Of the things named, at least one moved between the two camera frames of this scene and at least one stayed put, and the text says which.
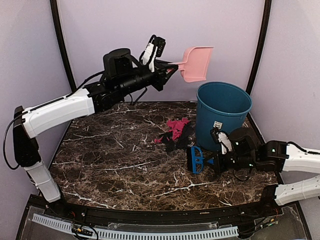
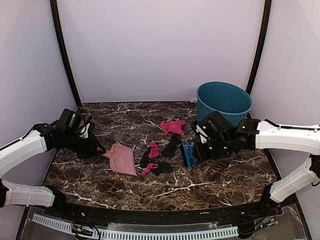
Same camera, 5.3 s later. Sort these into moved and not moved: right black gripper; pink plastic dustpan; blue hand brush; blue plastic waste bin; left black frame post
Moved: right black gripper; blue hand brush; pink plastic dustpan
Not moved: blue plastic waste bin; left black frame post
